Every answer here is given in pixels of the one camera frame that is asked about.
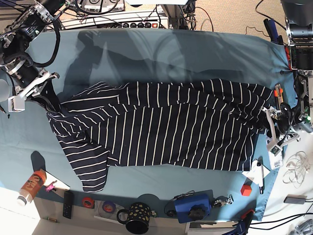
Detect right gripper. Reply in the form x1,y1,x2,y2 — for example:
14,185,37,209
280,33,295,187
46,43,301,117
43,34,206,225
0,58,61,113

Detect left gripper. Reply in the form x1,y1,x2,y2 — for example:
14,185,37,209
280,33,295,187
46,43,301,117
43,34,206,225
262,102,313,156

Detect navy white striped t-shirt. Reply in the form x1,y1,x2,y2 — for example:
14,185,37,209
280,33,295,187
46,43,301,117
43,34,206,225
47,79,272,193

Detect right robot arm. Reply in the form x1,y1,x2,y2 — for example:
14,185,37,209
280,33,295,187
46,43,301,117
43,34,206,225
0,0,72,113

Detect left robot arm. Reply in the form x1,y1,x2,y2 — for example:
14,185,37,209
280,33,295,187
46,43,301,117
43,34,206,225
264,0,313,157

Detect black white marker pen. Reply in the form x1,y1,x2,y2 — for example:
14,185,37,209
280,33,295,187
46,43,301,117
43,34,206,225
257,162,264,194

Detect white paper card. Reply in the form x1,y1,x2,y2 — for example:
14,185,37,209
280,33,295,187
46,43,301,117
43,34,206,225
242,160,270,185

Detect white cup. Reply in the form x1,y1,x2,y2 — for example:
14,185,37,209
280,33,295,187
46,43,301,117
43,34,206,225
0,79,10,102

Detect orange black utility knife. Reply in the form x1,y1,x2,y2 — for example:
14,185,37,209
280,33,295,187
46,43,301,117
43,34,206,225
274,84,284,110

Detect red cube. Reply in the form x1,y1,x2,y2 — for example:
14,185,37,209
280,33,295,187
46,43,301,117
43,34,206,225
240,184,252,196

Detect grey adapter box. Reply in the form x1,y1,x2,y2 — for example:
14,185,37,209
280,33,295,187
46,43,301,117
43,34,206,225
284,195,306,205

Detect teal tablecloth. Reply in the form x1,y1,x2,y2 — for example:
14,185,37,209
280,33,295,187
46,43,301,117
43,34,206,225
0,29,296,220

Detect metal keyring carabiner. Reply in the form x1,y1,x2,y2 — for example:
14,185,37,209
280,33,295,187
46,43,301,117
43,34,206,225
212,194,234,208

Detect white paper sheet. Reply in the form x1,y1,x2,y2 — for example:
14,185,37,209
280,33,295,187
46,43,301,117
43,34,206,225
40,169,70,190

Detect pink small figurine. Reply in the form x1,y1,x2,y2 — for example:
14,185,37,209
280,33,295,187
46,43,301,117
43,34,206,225
45,181,57,192

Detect black remote control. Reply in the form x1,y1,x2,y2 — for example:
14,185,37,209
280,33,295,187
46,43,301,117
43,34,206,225
63,190,74,219

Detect red tape roll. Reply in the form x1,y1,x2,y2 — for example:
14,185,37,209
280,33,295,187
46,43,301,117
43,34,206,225
82,197,95,209

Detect purple tape roll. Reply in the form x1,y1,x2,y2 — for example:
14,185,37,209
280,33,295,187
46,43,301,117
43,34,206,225
102,201,116,213

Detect white power strip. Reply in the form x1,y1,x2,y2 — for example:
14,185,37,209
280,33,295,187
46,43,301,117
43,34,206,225
96,21,161,28

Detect black mug yellow pattern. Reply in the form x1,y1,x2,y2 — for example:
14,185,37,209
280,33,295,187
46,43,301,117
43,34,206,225
116,202,152,235

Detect white coiled cable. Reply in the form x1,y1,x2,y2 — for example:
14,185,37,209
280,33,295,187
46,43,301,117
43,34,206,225
282,151,311,189

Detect blue black clamp handle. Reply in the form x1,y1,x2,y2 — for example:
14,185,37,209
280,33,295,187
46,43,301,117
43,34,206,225
263,19,284,45

